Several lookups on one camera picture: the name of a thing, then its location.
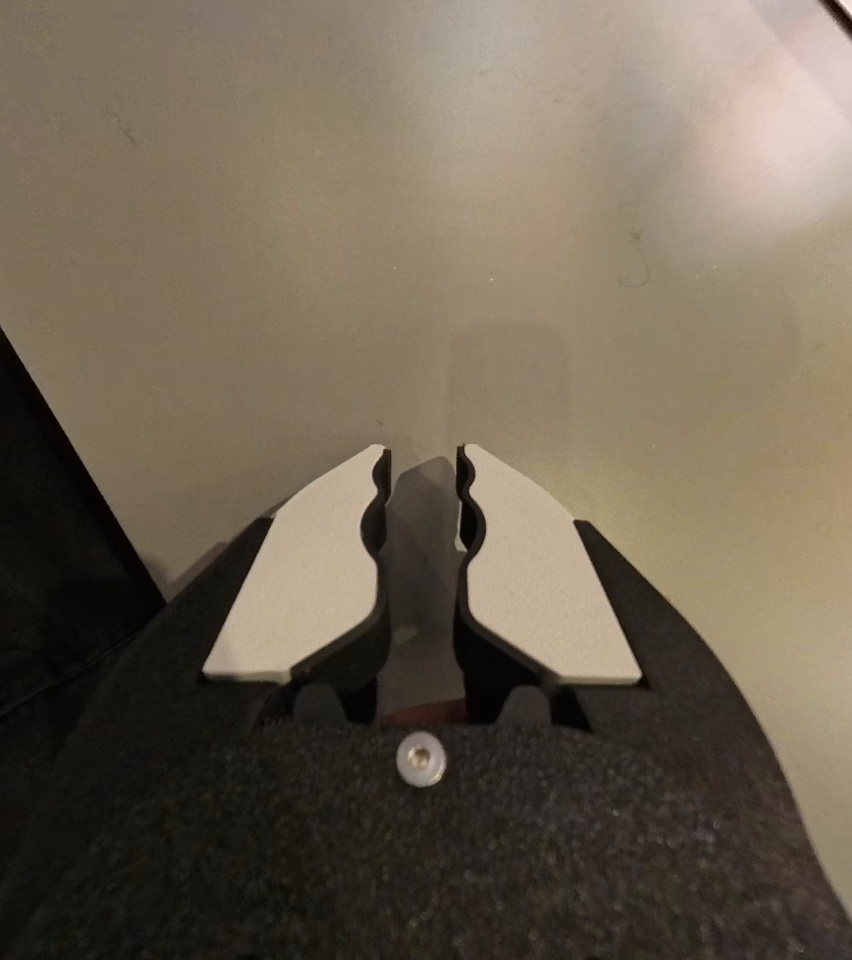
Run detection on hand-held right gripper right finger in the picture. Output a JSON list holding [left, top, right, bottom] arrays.
[[452, 442, 641, 723]]

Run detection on person's dark pants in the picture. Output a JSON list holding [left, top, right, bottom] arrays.
[[0, 238, 168, 960]]

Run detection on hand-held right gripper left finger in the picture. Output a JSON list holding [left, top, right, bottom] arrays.
[[201, 444, 395, 723]]

